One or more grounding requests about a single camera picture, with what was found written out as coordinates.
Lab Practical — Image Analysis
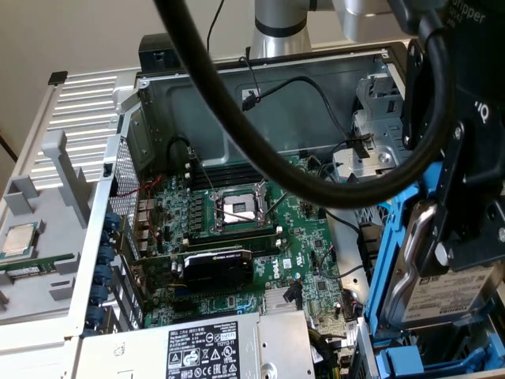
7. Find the metal locking lever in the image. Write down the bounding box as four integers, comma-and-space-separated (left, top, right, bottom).
188, 148, 217, 197

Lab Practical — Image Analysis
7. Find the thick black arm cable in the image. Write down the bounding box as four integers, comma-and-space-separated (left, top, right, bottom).
151, 0, 455, 209

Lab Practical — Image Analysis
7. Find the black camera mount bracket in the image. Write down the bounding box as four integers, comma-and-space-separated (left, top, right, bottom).
401, 37, 430, 152

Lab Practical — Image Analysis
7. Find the black graphics card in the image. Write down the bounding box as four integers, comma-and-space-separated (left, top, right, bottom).
129, 246, 256, 295

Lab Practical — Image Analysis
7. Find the black plastic cable holder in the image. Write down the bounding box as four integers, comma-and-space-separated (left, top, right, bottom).
357, 222, 384, 286

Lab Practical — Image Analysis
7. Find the thin black wall cable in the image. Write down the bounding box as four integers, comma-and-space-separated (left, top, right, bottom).
206, 0, 226, 60

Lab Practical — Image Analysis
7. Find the silver CPU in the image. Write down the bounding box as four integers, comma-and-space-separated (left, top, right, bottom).
1, 223, 41, 261

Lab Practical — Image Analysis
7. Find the silver finned heatsink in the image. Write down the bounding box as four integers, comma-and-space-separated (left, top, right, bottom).
263, 290, 293, 313

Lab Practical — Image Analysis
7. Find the black box behind case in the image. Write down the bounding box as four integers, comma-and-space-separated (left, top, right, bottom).
138, 32, 186, 74

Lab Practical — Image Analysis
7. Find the CPU socket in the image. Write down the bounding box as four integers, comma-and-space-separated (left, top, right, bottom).
208, 185, 277, 234

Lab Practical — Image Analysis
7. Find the green motherboard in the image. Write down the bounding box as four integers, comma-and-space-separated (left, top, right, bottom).
133, 153, 356, 348

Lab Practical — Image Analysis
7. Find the metal socket cover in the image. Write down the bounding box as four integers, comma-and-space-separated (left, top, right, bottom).
256, 178, 278, 198

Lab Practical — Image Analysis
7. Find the open black PC case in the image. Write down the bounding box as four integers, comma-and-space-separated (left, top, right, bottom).
65, 40, 505, 379

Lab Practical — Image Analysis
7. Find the black looped wire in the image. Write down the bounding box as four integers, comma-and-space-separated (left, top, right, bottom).
166, 136, 198, 167

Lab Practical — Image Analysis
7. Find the black wire with connector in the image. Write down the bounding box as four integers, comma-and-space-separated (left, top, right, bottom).
240, 77, 374, 159

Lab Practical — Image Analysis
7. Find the thin red black wire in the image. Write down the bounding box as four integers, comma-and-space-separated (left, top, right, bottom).
238, 54, 264, 103

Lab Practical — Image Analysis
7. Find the hard disk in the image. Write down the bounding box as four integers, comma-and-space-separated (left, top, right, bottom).
362, 161, 505, 333

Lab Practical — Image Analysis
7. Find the grey parts rack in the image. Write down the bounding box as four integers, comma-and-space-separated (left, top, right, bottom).
0, 129, 99, 327

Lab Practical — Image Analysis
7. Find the blue plastic disk carrier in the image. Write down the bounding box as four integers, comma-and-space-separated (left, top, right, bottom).
374, 335, 496, 379

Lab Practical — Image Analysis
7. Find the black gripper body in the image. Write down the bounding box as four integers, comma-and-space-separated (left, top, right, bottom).
447, 0, 505, 206

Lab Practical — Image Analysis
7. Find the green RAM stick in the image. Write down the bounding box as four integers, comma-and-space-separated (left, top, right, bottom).
0, 253, 77, 280

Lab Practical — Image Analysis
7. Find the grey power supply unit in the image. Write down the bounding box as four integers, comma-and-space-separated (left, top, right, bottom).
77, 310, 316, 379

